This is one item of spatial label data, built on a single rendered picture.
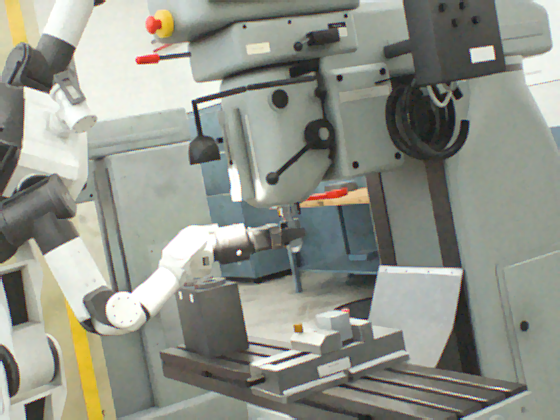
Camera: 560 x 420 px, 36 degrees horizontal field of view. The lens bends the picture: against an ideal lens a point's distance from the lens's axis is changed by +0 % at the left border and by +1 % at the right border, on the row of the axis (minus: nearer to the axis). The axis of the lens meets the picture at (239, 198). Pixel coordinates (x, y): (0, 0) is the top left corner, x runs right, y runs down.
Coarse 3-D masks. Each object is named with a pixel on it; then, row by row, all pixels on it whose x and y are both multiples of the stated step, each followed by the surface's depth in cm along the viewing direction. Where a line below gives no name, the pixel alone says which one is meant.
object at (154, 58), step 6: (150, 54) 200; (156, 54) 201; (168, 54) 202; (174, 54) 203; (180, 54) 204; (186, 54) 205; (138, 60) 198; (144, 60) 199; (150, 60) 200; (156, 60) 200; (162, 60) 202
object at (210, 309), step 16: (192, 288) 243; (208, 288) 237; (224, 288) 238; (192, 304) 241; (208, 304) 236; (224, 304) 238; (240, 304) 239; (192, 320) 244; (208, 320) 236; (224, 320) 238; (240, 320) 239; (192, 336) 247; (208, 336) 236; (224, 336) 237; (240, 336) 239; (208, 352) 236; (224, 352) 237
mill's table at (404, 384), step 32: (160, 352) 258; (192, 352) 248; (256, 352) 234; (192, 384) 243; (224, 384) 226; (352, 384) 188; (384, 384) 183; (416, 384) 179; (448, 384) 175; (480, 384) 172; (512, 384) 168; (320, 416) 189; (352, 416) 179; (384, 416) 169; (416, 416) 161; (448, 416) 157; (480, 416) 158; (512, 416) 162
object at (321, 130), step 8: (320, 120) 196; (312, 128) 195; (320, 128) 196; (328, 128) 197; (304, 136) 196; (312, 136) 195; (320, 136) 195; (328, 136) 196; (312, 144) 194; (320, 144) 195; (328, 144) 197; (304, 152) 193; (288, 160) 192; (296, 160) 192; (280, 168) 190; (272, 176) 188; (272, 184) 188
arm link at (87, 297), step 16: (80, 240) 187; (48, 256) 184; (64, 256) 183; (80, 256) 185; (64, 272) 184; (80, 272) 184; (96, 272) 186; (64, 288) 185; (80, 288) 183; (96, 288) 184; (80, 304) 184; (96, 304) 183; (112, 304) 183; (128, 304) 185; (80, 320) 187; (112, 320) 183; (128, 320) 184
